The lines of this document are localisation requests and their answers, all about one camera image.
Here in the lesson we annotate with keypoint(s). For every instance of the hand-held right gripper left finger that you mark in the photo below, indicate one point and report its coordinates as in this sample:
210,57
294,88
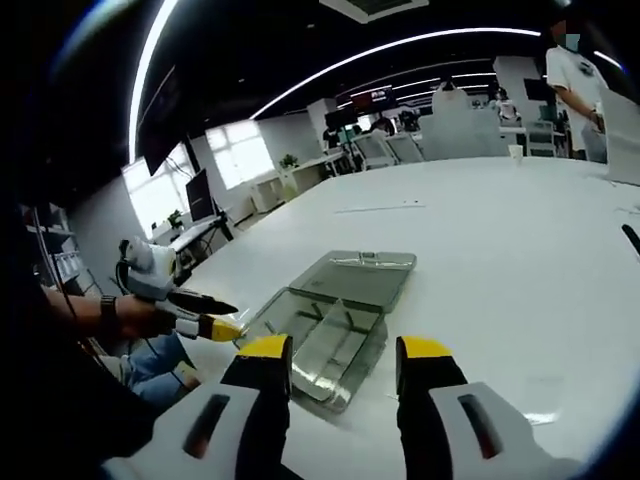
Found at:
260,400

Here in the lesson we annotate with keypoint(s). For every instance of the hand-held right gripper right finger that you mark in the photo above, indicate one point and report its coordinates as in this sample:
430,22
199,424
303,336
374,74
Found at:
425,400

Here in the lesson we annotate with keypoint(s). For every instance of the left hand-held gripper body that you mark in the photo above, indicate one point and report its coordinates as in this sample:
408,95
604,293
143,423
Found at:
152,272

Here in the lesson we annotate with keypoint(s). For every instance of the clear divider plate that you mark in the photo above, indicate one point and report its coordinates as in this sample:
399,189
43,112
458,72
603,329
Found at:
320,330

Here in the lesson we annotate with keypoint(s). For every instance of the clear dual guide fixture box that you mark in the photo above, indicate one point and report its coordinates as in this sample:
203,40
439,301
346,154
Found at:
360,280

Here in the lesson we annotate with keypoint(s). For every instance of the person's left hand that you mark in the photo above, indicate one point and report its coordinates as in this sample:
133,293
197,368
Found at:
142,320

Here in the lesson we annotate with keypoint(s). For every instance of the black wristwatch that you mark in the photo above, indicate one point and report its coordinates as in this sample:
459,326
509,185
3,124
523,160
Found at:
109,310

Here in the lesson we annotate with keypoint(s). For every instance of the person's blue jeans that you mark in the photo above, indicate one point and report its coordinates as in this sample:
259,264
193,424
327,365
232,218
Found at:
155,362

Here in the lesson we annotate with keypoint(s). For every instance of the black monitor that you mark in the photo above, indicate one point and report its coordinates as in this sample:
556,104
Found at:
200,197

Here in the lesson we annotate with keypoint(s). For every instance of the person's black top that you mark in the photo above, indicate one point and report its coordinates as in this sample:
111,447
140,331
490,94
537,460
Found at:
50,390

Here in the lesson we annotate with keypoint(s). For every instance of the potted plant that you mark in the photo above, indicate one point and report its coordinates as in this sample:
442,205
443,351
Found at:
289,162

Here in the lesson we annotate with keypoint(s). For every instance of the white ceiling light strip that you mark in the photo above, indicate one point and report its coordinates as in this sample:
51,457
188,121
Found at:
400,47
145,75

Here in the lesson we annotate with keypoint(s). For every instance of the white office chair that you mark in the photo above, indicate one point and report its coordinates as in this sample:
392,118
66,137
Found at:
410,148
372,150

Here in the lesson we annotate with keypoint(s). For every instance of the white paper cup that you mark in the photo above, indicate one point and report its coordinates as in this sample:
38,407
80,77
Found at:
515,154

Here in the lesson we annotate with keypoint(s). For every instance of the white covered figure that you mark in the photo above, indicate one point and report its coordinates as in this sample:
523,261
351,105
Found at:
452,102

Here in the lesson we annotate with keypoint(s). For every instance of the white upright board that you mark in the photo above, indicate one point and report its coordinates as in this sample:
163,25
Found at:
622,140

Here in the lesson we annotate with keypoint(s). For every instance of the red wall screen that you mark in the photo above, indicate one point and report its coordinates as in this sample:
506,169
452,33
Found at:
372,98

